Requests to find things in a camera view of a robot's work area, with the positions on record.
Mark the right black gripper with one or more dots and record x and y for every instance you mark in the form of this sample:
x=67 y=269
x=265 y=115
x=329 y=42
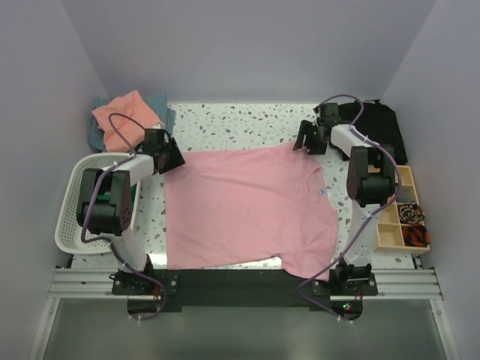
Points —
x=304 y=128

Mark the pink t shirt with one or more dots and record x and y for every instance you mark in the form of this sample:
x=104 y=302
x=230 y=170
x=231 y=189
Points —
x=230 y=207

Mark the salmon folded t shirt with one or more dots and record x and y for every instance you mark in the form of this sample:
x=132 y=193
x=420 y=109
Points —
x=123 y=121

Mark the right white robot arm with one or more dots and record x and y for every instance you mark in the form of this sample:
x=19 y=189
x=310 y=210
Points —
x=373 y=183

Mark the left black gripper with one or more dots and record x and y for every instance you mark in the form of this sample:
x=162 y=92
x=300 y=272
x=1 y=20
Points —
x=176 y=160

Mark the orange black item in tray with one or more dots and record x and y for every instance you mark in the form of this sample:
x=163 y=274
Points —
x=416 y=235

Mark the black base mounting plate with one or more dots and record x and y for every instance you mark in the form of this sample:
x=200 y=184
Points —
x=172 y=291

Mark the wooden compartment tray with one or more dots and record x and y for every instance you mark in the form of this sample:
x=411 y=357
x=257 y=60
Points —
x=388 y=231

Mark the black folded garment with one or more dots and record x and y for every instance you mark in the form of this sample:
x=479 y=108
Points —
x=378 y=122

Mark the green t shirt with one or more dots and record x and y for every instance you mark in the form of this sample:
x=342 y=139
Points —
x=103 y=197

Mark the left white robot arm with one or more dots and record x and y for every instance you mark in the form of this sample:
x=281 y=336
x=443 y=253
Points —
x=105 y=206

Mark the aluminium rail frame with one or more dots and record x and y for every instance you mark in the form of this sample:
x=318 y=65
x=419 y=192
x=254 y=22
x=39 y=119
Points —
x=94 y=283

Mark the patterned black item in tray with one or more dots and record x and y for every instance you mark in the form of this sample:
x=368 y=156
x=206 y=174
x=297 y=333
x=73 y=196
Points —
x=411 y=213

